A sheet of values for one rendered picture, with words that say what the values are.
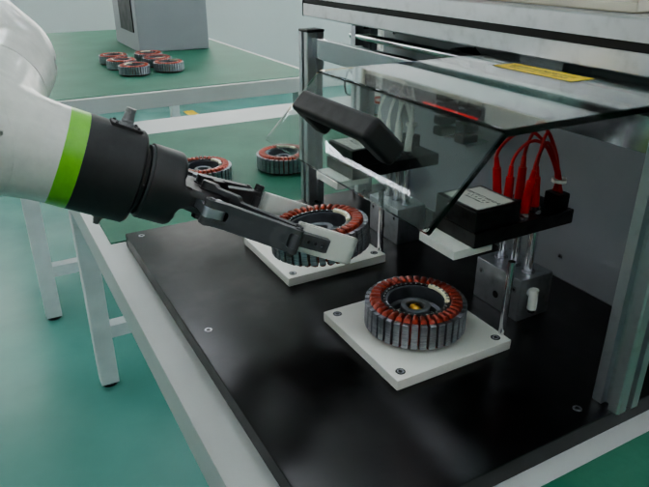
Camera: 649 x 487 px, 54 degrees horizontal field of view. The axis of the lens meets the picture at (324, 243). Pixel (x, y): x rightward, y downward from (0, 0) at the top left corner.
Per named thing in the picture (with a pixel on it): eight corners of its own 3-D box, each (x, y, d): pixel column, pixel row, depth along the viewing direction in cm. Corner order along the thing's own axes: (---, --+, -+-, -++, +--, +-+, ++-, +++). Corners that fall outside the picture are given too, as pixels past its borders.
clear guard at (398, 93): (425, 237, 39) (433, 142, 36) (265, 142, 58) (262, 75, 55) (738, 158, 53) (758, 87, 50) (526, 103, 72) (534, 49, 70)
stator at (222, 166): (188, 194, 118) (186, 176, 116) (166, 178, 126) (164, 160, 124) (242, 184, 123) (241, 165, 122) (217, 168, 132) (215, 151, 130)
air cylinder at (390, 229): (396, 244, 93) (398, 210, 91) (368, 227, 99) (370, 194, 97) (424, 238, 95) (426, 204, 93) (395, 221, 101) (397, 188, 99)
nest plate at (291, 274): (289, 287, 81) (288, 278, 81) (243, 243, 93) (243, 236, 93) (385, 262, 88) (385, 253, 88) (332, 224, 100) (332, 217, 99)
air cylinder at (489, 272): (515, 322, 74) (522, 280, 71) (472, 294, 80) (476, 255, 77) (547, 311, 76) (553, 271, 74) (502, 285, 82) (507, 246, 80)
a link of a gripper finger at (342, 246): (298, 219, 64) (301, 222, 63) (356, 237, 67) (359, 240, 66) (288, 247, 64) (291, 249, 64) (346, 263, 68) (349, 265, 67)
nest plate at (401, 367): (396, 391, 62) (397, 381, 62) (323, 320, 74) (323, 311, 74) (510, 349, 69) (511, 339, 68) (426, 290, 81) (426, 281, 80)
